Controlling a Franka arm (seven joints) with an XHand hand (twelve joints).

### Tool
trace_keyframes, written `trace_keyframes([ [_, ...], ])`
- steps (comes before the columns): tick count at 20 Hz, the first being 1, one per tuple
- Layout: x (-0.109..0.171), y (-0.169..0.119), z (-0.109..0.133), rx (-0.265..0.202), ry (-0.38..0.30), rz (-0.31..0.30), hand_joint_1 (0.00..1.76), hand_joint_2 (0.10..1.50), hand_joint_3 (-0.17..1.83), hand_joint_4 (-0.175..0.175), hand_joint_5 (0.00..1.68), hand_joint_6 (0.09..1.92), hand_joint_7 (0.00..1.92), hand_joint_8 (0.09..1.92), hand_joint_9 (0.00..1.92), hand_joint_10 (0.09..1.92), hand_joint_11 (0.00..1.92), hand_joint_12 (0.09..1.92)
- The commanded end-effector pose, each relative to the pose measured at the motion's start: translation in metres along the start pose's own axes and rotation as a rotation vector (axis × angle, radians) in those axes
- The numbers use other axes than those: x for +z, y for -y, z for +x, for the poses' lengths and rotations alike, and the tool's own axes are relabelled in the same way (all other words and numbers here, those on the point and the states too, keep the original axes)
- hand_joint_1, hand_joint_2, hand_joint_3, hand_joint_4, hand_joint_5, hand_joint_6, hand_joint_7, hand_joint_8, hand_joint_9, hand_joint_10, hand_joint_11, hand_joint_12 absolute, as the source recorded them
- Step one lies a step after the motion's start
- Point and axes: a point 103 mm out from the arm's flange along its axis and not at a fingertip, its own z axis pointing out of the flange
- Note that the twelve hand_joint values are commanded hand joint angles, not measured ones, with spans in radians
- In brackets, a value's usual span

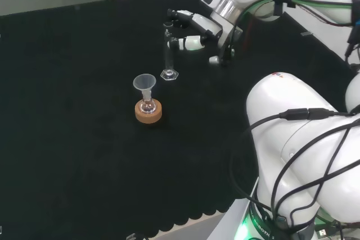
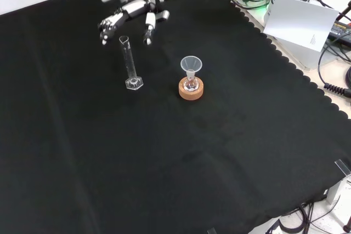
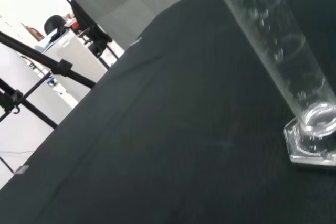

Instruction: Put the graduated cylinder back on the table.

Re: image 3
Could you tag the black cloth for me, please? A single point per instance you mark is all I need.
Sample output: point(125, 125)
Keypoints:
point(170, 129)

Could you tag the white cabinet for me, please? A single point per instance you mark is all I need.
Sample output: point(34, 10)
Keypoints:
point(76, 56)

